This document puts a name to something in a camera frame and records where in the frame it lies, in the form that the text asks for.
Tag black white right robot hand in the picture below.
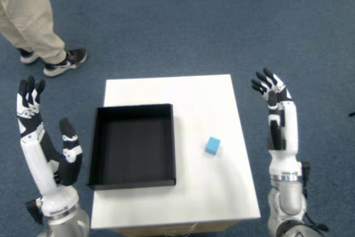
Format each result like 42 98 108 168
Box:
251 67 303 181

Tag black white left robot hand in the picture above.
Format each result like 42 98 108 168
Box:
16 75 83 218

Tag blue cube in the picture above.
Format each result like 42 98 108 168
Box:
204 136 222 157

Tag black open box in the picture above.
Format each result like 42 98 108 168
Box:
87 103 178 191

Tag black left wrist connector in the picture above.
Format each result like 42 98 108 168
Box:
26 199 45 226

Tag white square table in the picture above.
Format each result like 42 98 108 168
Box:
90 74 261 237

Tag black white sneaker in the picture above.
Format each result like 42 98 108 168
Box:
18 48 40 65
43 48 88 78

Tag beige trousers of person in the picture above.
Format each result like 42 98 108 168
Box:
0 0 67 64

